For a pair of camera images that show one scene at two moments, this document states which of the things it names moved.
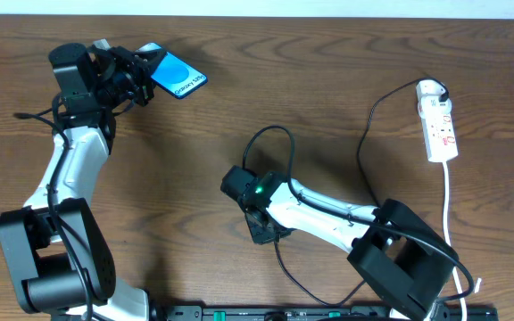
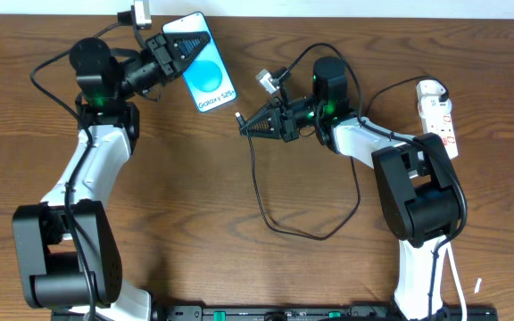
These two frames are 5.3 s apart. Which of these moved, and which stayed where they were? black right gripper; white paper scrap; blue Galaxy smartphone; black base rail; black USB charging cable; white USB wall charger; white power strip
Moved: black USB charging cable; black right gripper; blue Galaxy smartphone
Stayed: white power strip; white paper scrap; black base rail; white USB wall charger
